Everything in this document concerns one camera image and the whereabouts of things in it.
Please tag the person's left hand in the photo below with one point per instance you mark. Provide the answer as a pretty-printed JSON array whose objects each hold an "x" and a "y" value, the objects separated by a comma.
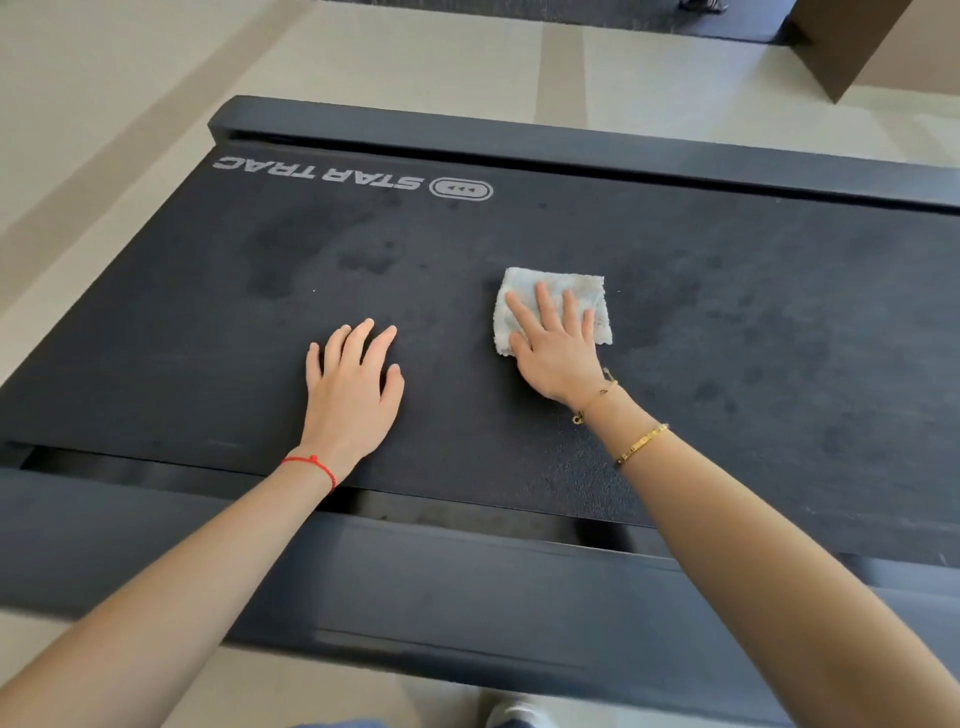
[{"x": 346, "y": 412}]

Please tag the person's right hand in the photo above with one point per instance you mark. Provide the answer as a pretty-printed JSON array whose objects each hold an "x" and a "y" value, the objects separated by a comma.
[{"x": 559, "y": 364}]

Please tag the person's right middle finger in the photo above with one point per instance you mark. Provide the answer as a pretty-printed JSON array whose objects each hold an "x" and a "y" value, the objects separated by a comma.
[{"x": 549, "y": 307}]

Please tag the person's right little finger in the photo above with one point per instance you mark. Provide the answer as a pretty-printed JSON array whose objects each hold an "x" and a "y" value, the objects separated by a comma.
[{"x": 589, "y": 326}]

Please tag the person's left thumb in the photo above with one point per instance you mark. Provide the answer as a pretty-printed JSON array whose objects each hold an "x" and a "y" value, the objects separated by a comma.
[{"x": 394, "y": 390}]

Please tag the person's left little finger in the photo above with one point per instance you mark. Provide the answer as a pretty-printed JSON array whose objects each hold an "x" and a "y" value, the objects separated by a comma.
[{"x": 313, "y": 366}]

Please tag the person's left middle finger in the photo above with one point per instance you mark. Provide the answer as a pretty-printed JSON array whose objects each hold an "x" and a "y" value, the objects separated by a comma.
[{"x": 357, "y": 346}]

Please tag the person's right thumb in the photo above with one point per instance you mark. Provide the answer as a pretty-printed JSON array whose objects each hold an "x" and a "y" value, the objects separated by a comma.
[{"x": 519, "y": 346}]

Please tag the light blue cleaning cloth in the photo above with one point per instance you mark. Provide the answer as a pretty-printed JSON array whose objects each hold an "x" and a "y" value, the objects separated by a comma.
[{"x": 517, "y": 289}]

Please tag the person's right forearm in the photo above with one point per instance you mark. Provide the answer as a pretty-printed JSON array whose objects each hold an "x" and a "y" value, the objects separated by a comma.
[{"x": 765, "y": 570}]

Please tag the person's left forearm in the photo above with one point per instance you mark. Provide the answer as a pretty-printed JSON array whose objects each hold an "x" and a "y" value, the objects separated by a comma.
[{"x": 165, "y": 600}]

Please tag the black treadmill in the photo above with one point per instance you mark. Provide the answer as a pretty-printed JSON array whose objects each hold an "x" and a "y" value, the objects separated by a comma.
[{"x": 225, "y": 315}]

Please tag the dark floor mat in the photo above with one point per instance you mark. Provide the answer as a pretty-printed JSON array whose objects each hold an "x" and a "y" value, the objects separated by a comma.
[{"x": 600, "y": 13}]

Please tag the white shoe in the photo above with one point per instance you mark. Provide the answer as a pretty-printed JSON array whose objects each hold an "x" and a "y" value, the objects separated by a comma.
[{"x": 519, "y": 712}]

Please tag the brown pillar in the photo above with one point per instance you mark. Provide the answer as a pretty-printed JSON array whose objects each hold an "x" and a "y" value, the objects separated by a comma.
[{"x": 847, "y": 41}]

